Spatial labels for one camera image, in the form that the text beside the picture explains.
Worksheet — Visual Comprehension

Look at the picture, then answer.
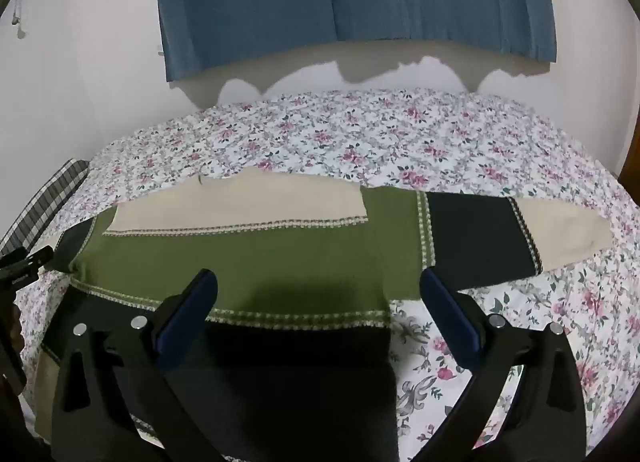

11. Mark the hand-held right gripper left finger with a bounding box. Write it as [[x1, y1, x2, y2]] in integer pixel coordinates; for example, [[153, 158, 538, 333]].
[[50, 268, 227, 462]]

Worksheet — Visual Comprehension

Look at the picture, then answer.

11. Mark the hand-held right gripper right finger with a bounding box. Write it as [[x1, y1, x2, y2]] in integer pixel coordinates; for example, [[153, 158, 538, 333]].
[[419, 267, 587, 462]]

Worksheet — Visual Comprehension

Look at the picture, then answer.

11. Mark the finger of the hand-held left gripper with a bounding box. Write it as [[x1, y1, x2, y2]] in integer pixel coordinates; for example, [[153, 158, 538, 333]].
[[0, 246, 54, 274]]

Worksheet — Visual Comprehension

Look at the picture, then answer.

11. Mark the green black beige knit sweater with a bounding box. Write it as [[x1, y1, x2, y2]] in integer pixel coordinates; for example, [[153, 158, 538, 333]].
[[35, 166, 613, 462]]

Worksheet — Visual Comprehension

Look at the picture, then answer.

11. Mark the plaid pillow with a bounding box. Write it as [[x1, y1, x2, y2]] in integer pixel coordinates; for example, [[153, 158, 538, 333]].
[[0, 158, 91, 256]]

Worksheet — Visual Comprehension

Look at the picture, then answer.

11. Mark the floral bed sheet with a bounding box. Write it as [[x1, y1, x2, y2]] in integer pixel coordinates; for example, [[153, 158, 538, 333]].
[[15, 87, 637, 462]]

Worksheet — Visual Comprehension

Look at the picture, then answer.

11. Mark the small wall hook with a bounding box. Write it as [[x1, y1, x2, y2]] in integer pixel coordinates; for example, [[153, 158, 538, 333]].
[[10, 0, 29, 41]]

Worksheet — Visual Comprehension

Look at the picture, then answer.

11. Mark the brown wooden door frame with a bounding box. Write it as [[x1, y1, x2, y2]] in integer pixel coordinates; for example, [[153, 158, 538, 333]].
[[618, 107, 640, 184]]

